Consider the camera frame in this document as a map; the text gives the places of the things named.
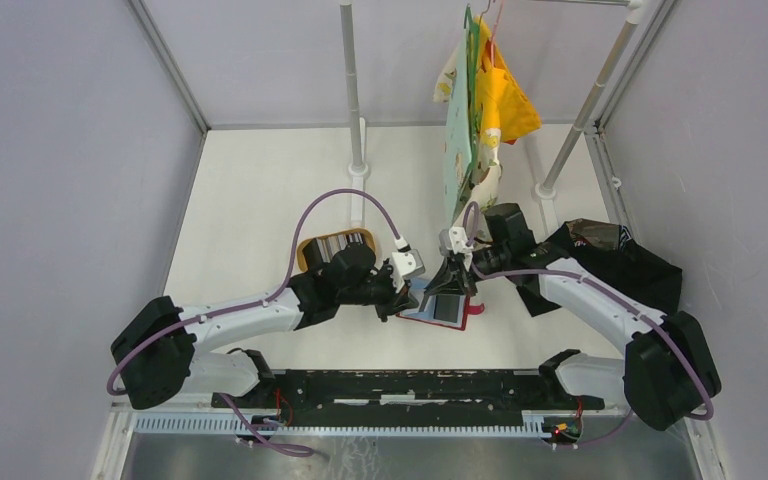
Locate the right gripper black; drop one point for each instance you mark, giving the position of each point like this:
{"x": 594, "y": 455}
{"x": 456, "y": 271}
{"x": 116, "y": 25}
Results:
{"x": 453, "y": 279}

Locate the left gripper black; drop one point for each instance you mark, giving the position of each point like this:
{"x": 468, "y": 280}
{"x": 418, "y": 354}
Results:
{"x": 394, "y": 302}

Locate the red card holder wallet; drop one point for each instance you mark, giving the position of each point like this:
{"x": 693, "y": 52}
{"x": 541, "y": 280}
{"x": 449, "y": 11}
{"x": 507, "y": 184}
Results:
{"x": 474, "y": 306}

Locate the yellow oval card tray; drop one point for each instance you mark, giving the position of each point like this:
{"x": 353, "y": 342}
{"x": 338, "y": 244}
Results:
{"x": 334, "y": 248}

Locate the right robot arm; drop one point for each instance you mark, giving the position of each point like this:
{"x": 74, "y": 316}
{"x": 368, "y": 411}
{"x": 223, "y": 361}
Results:
{"x": 664, "y": 371}

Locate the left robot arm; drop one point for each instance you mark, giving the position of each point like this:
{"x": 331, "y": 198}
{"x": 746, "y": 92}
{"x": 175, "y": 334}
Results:
{"x": 167, "y": 349}

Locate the stack of credit cards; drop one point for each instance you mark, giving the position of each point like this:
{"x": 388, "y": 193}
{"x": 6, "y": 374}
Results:
{"x": 338, "y": 245}

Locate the mint green cartoon cloth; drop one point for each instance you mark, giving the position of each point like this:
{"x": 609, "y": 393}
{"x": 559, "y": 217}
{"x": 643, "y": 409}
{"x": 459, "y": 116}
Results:
{"x": 452, "y": 89}

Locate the black clothes pile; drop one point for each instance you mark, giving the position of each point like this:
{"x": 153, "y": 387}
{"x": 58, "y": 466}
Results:
{"x": 610, "y": 252}

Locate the yellow garment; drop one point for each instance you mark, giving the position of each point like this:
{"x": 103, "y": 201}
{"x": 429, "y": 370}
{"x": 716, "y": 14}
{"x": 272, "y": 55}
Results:
{"x": 506, "y": 113}

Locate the green clothes hanger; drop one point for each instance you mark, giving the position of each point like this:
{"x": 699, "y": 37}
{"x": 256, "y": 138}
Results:
{"x": 472, "y": 54}

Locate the pink clothes hanger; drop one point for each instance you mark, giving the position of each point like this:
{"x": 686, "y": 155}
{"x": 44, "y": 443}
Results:
{"x": 498, "y": 6}

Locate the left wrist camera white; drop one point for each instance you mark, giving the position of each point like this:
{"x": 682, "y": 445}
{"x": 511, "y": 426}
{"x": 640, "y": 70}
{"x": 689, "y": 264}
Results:
{"x": 407, "y": 264}

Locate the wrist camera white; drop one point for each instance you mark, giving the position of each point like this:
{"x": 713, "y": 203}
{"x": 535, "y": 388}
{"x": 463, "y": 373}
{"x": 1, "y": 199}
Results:
{"x": 407, "y": 264}
{"x": 454, "y": 240}

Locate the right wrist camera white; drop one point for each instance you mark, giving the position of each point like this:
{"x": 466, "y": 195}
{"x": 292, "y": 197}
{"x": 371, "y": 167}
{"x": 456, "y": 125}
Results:
{"x": 454, "y": 240}

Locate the white clothes rack frame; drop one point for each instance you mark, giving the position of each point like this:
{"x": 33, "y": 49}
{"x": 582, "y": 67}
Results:
{"x": 544, "y": 192}

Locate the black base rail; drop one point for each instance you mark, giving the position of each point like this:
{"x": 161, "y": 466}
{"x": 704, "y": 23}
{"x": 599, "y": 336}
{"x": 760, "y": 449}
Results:
{"x": 403, "y": 398}

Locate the white slotted cable duct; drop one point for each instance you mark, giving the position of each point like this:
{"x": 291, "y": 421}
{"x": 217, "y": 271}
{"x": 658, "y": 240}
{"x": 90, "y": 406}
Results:
{"x": 531, "y": 426}

